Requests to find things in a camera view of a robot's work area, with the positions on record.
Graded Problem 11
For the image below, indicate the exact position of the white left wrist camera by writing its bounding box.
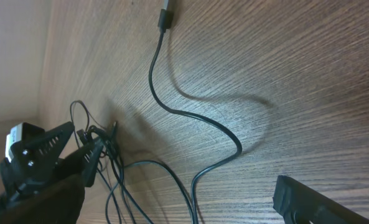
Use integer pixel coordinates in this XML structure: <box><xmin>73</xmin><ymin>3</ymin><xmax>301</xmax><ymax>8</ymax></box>
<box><xmin>5</xmin><ymin>122</ymin><xmax>45</xmax><ymax>162</ymax></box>

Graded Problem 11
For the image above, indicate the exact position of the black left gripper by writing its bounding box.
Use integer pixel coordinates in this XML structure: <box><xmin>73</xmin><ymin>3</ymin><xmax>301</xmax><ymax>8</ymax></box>
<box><xmin>0</xmin><ymin>121</ymin><xmax>103</xmax><ymax>199</ymax></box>

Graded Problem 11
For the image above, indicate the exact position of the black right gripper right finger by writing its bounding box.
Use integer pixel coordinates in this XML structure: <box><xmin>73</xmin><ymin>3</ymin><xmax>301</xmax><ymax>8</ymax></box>
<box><xmin>273</xmin><ymin>175</ymin><xmax>369</xmax><ymax>224</ymax></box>

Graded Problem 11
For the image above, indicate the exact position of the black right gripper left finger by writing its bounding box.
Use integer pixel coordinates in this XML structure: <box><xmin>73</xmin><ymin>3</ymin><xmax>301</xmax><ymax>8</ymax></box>
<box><xmin>0</xmin><ymin>174</ymin><xmax>85</xmax><ymax>224</ymax></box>

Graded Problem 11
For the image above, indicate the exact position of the thick black USB cable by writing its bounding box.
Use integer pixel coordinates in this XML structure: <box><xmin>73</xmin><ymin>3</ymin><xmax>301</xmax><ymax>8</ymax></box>
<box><xmin>148</xmin><ymin>0</ymin><xmax>243</xmax><ymax>224</ymax></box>

